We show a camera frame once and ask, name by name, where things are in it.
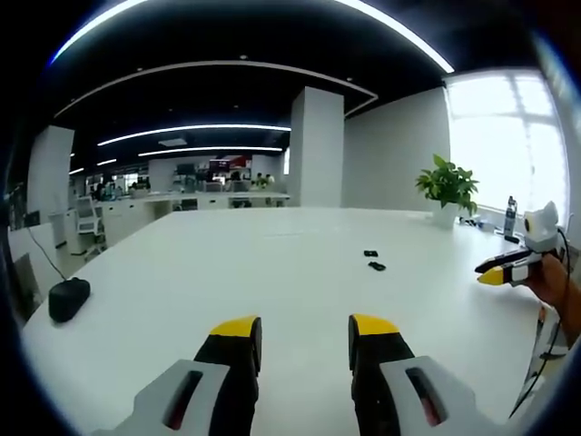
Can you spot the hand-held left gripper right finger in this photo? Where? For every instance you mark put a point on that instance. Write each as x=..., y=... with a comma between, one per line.
x=399, y=386

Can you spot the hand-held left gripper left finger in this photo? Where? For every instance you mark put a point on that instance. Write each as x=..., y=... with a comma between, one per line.
x=199, y=386

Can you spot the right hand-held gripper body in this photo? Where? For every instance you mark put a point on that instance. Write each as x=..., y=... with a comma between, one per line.
x=541, y=229

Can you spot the black plastic buckle prong part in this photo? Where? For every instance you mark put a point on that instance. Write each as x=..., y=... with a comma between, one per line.
x=377, y=266

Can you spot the black plastic buckle socket part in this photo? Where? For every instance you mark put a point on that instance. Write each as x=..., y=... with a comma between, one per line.
x=370, y=253

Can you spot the person's right hand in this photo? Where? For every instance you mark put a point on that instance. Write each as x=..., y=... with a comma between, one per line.
x=551, y=281

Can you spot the small black flat object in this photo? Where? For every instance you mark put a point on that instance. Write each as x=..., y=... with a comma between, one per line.
x=512, y=238

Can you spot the dark water bottle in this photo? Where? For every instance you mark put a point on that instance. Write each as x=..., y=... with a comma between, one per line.
x=510, y=215

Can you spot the bright window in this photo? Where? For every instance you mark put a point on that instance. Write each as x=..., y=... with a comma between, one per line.
x=504, y=145

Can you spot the green potted plant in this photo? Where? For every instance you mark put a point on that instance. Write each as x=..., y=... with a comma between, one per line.
x=447, y=186

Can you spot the black pouch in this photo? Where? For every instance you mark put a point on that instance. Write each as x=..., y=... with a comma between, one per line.
x=68, y=300

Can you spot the row of white office desks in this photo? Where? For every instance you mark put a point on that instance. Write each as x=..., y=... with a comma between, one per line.
x=195, y=200

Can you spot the white office chair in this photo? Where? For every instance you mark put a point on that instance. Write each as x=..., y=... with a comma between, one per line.
x=91, y=222

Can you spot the white square pillar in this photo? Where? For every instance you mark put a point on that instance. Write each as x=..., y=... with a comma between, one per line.
x=317, y=147

